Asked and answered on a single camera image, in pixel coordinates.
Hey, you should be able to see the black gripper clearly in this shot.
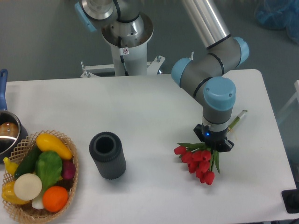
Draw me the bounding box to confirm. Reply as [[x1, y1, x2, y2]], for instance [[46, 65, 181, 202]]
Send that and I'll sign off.
[[193, 124, 234, 153]]

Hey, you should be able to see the red tulip bouquet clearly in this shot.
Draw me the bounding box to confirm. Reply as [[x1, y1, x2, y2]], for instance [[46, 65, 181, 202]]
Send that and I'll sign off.
[[173, 109, 248, 186]]

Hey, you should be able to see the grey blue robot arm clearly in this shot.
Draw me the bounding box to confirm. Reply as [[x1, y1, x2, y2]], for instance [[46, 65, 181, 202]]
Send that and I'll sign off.
[[75, 0, 249, 152]]

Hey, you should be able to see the black device at table edge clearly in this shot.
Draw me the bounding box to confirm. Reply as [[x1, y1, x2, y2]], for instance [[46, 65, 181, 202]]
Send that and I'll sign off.
[[281, 189, 299, 214]]

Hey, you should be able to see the dark grey ribbed vase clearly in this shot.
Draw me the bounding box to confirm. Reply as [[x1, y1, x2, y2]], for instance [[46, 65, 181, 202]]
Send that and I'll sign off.
[[89, 132, 127, 180]]

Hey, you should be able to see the blue plastic bag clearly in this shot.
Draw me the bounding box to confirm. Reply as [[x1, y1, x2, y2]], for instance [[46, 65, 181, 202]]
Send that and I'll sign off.
[[254, 0, 299, 44]]

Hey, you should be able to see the purple red onion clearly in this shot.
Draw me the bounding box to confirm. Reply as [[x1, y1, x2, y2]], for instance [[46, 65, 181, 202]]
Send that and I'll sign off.
[[61, 161, 76, 180]]

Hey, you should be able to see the yellow squash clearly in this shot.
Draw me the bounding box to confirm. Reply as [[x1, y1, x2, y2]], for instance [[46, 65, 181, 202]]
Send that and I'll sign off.
[[36, 133, 73, 160]]

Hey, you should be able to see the green lettuce leaf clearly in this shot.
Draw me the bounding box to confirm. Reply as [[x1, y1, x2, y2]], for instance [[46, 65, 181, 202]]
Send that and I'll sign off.
[[36, 151, 62, 193]]

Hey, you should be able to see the orange fruit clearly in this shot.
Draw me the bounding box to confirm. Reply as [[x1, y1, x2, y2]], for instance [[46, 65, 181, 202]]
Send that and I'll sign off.
[[42, 186, 68, 212]]

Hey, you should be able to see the woven wicker basket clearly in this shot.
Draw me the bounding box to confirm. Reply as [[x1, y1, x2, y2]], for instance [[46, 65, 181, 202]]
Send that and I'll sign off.
[[2, 130, 78, 224]]

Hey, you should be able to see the dark green cucumber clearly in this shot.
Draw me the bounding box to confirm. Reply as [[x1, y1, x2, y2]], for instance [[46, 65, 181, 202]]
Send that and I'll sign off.
[[14, 145, 42, 179]]

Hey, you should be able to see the yellow bell pepper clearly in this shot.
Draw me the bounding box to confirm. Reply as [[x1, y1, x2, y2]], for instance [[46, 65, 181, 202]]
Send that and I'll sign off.
[[2, 181, 30, 205]]

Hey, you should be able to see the black cable on pedestal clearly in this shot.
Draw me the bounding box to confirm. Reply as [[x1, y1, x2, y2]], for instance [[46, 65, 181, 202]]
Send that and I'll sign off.
[[117, 36, 129, 77]]

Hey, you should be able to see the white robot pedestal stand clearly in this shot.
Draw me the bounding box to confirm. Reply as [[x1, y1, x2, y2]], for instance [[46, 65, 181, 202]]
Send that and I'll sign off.
[[81, 13, 165, 78]]

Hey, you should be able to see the blue handled saucepan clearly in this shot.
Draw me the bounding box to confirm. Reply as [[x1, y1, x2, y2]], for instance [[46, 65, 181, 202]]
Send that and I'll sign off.
[[0, 69, 28, 164]]

